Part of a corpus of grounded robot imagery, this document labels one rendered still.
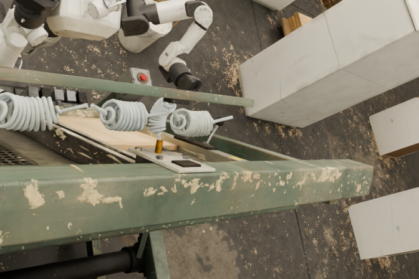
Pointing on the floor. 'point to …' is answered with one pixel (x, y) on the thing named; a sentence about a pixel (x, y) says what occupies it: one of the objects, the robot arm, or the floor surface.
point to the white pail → (146, 40)
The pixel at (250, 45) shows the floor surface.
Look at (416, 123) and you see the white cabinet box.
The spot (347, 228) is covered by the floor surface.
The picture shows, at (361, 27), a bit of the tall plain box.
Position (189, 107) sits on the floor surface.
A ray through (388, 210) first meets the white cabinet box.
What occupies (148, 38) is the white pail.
